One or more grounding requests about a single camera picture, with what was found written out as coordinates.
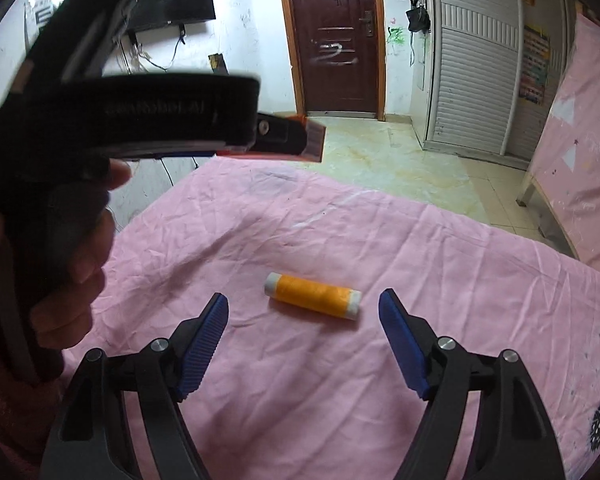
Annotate pink bed sheet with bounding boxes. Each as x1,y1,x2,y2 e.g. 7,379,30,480
60,152,600,480

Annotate black hanging bag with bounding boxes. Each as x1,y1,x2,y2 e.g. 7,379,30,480
406,5,432,34

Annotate orange thread spool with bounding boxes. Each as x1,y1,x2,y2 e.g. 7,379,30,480
263,271,363,329

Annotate white wall sign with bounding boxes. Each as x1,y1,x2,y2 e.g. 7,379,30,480
24,0,66,28

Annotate black wall cable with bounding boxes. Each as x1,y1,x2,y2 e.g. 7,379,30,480
130,24,188,72

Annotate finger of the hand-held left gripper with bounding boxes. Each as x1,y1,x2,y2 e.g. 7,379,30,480
252,112,308,155

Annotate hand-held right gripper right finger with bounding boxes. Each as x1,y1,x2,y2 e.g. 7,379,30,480
378,288,566,480

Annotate brown wooden door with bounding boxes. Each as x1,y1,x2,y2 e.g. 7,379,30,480
275,0,387,121

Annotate colourful wall poster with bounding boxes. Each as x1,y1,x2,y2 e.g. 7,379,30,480
520,25,551,106

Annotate pink tree-print bed cover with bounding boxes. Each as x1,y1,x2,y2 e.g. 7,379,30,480
530,10,600,281

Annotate wooden bed frame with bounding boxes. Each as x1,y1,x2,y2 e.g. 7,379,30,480
517,170,581,261

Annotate person's left forearm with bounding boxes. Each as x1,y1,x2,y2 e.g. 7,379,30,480
0,310,68,480

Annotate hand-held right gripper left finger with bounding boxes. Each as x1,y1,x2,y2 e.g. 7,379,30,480
40,292,230,480

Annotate white slatted wardrobe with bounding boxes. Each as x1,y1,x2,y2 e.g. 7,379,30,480
410,0,581,161

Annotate person's left hand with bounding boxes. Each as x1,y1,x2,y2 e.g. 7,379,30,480
32,159,132,350

